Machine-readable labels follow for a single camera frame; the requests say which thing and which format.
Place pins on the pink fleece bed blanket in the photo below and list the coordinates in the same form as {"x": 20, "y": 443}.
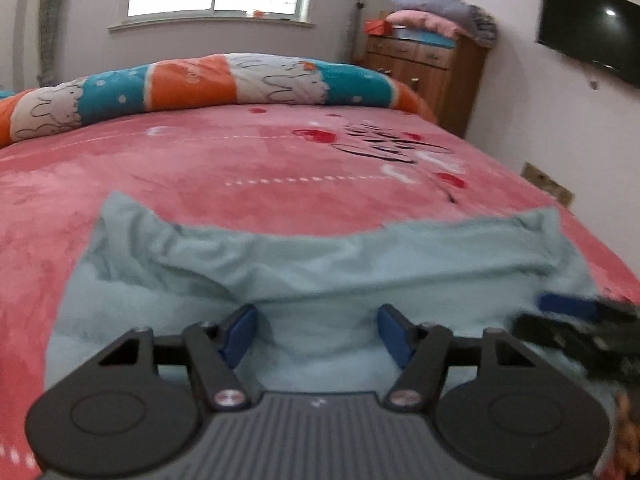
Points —
{"x": 200, "y": 160}

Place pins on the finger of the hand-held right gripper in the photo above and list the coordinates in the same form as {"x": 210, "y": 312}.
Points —
{"x": 547, "y": 335}
{"x": 570, "y": 306}

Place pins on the folded pink blanket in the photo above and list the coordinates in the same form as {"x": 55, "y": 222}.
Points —
{"x": 425, "y": 22}

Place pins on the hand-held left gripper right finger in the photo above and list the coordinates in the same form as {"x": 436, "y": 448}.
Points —
{"x": 395, "y": 334}

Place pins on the grey checked curtain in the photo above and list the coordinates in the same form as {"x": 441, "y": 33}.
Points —
{"x": 357, "y": 10}
{"x": 52, "y": 20}

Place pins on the light blue down jacket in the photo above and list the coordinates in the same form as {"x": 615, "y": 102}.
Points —
{"x": 300, "y": 270}

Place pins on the wall socket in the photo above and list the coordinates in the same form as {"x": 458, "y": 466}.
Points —
{"x": 547, "y": 182}

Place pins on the black wall television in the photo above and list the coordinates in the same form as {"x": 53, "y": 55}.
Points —
{"x": 590, "y": 25}

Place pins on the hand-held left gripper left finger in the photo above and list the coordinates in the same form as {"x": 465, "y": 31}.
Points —
{"x": 240, "y": 334}

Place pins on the red box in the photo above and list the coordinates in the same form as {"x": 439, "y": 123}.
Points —
{"x": 378, "y": 27}

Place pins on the wooden dresser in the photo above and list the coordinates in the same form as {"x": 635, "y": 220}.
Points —
{"x": 450, "y": 90}

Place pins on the folded blue-grey blanket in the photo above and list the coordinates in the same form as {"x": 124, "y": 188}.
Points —
{"x": 450, "y": 7}

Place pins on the rolled cartoon rabbit quilt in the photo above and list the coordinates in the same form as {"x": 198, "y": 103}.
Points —
{"x": 200, "y": 85}

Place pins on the folded teal blanket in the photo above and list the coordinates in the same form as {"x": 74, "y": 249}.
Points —
{"x": 425, "y": 39}

